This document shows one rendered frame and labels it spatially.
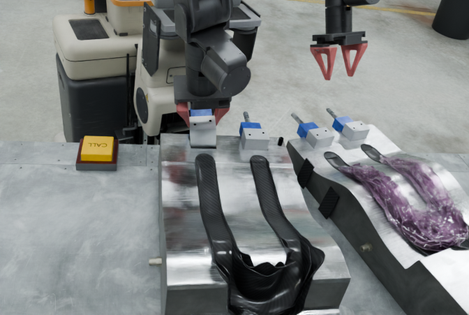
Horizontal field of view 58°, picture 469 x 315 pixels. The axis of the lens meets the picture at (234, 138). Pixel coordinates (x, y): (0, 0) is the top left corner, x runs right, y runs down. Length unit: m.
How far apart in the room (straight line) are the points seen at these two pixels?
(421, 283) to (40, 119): 2.04
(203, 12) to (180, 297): 0.40
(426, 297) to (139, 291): 0.46
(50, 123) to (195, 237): 1.81
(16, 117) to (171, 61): 1.45
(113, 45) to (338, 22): 0.71
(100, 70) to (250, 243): 0.89
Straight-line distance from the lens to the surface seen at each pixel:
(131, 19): 1.39
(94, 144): 0.92
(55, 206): 0.86
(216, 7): 0.65
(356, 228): 0.85
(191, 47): 0.69
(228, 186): 0.78
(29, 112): 2.48
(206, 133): 0.81
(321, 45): 0.94
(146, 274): 0.75
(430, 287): 0.77
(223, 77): 0.63
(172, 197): 0.75
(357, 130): 1.03
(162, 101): 1.14
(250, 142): 0.85
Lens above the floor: 1.43
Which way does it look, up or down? 38 degrees down
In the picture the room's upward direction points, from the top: 12 degrees clockwise
